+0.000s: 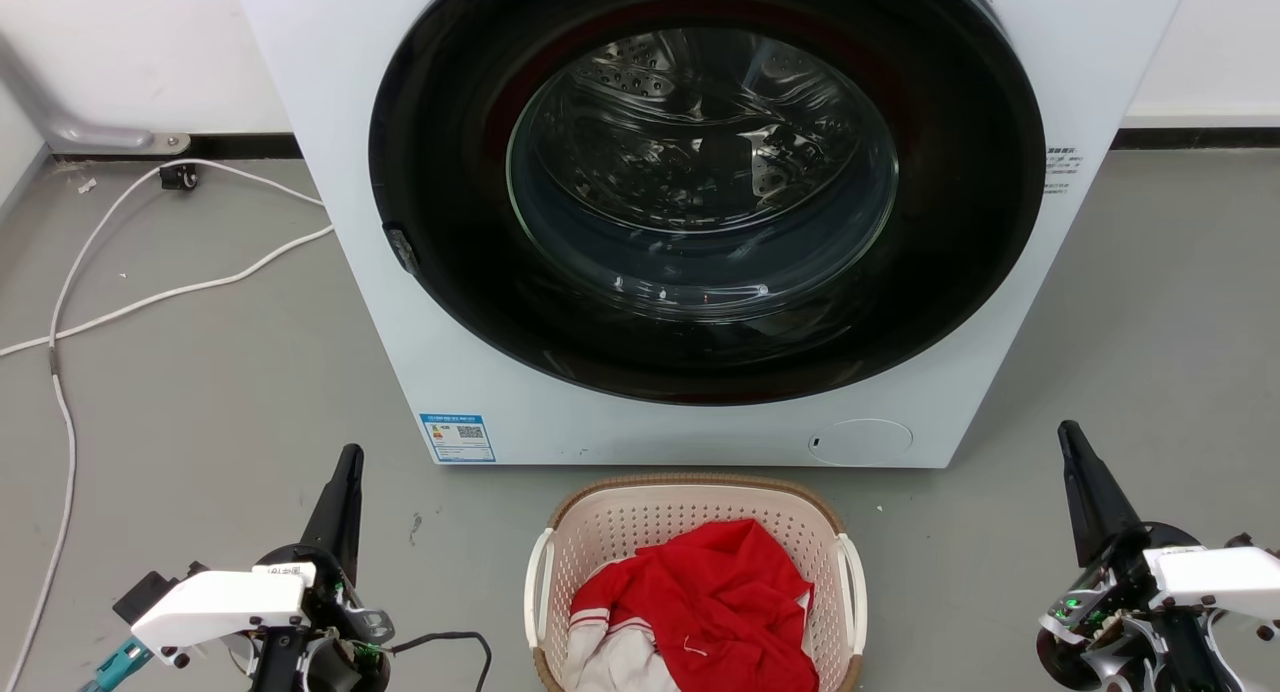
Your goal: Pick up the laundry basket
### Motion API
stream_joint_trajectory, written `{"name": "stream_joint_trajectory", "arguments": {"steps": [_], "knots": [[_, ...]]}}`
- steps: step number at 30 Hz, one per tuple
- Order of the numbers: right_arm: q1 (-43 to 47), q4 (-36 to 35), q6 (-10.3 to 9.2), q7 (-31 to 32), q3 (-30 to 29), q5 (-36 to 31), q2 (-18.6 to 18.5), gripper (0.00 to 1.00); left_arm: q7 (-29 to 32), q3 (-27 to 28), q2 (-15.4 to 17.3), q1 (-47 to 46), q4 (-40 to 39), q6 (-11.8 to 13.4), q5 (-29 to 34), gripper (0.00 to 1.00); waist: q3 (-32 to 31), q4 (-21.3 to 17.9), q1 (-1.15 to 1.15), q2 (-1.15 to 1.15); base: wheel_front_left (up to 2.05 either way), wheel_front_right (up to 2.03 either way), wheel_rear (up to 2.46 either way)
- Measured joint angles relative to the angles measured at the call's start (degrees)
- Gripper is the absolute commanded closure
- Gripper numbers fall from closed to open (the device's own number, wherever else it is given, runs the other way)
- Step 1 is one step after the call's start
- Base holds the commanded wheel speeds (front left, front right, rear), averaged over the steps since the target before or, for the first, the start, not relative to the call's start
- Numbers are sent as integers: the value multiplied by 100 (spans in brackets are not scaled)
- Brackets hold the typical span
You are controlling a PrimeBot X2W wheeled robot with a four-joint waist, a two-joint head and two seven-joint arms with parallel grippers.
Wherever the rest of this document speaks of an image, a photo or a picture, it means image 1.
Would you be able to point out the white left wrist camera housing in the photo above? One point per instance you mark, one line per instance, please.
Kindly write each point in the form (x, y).
(215, 607)

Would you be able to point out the round white filter cover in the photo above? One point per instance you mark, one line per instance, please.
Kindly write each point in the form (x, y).
(860, 442)

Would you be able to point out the white front-loading washing machine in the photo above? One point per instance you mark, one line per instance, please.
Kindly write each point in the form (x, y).
(650, 434)

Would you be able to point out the round black glass washer door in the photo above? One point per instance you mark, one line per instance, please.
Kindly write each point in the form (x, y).
(440, 152)

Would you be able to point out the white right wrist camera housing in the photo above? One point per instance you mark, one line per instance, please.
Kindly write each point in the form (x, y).
(1220, 577)

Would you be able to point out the grey bent drain pipe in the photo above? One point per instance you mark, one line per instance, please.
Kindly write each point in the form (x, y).
(85, 132)

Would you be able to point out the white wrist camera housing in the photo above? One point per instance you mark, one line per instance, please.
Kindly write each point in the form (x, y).
(1220, 577)
(215, 607)

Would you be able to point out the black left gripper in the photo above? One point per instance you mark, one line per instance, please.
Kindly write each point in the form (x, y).
(335, 622)

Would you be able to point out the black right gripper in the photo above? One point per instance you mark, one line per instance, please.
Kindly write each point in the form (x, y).
(1120, 612)

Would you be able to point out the beige plastic laundry basket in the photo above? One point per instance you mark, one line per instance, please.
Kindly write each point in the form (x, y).
(640, 517)

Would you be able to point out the blue energy label sticker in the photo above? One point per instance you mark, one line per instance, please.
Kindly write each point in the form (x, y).
(457, 438)

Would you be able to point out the red and white garment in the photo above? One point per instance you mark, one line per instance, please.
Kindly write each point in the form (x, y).
(720, 592)

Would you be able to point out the grey washer door latch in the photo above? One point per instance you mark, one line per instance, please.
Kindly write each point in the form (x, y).
(403, 249)

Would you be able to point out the small text warning sticker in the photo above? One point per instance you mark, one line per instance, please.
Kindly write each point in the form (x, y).
(1063, 170)

